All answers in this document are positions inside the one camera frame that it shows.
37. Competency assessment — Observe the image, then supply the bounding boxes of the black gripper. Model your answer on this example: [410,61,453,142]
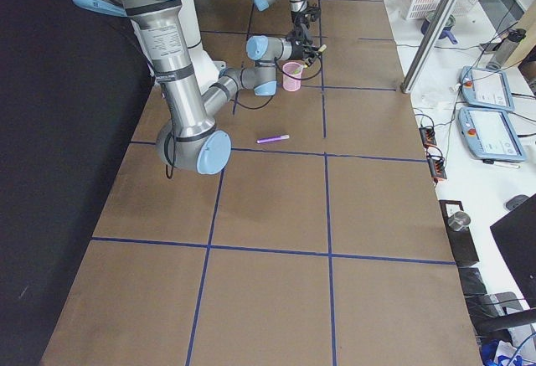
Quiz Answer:
[292,2,321,27]
[286,23,314,60]

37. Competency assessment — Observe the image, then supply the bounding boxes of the purple highlighter pen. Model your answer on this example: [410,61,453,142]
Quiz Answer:
[256,134,290,144]

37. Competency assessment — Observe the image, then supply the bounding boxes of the yellow highlighter pen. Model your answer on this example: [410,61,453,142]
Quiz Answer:
[303,44,327,67]

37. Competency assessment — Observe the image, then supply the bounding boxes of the pink mesh pen holder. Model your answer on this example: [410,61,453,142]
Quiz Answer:
[282,62,302,92]

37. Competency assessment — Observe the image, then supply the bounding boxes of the upper teach pendant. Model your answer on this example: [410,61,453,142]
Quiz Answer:
[460,66,515,112]

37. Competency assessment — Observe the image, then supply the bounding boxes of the teach pendant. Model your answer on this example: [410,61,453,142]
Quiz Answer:
[457,106,527,163]
[460,66,515,112]

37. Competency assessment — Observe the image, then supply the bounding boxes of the lower teach pendant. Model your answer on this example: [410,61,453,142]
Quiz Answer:
[457,106,527,163]

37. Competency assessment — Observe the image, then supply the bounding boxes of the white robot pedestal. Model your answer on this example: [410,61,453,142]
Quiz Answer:
[148,0,227,101]

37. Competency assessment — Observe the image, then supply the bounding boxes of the aluminium frame post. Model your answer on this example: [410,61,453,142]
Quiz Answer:
[400,0,457,94]

